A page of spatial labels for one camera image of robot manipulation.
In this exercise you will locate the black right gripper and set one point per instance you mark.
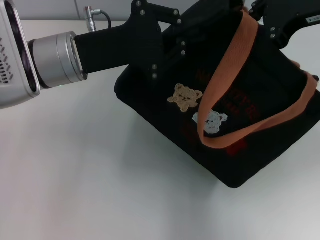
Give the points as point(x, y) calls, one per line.
point(285, 15)

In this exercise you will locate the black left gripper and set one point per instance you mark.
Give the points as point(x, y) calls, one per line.
point(125, 45)

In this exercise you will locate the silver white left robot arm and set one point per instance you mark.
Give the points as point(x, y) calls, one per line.
point(55, 60)

